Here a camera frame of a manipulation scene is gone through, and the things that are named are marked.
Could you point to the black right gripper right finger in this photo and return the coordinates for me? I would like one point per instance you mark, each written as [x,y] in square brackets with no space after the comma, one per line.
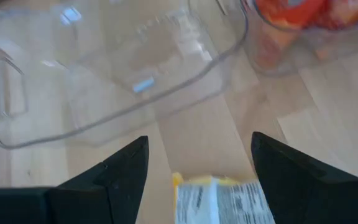
[306,193]

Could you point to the yellow Maruchan creamy chicken pack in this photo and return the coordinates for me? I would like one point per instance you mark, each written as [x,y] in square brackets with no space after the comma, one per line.
[222,202]

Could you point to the clear plastic storage bin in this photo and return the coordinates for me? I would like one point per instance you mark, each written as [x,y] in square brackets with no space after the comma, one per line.
[337,46]
[73,93]

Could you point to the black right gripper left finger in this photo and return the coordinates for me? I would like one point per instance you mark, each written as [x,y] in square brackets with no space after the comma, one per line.
[113,193]

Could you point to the red Maruchan ramen pack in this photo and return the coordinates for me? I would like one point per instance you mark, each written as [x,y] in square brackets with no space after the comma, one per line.
[350,12]
[291,12]

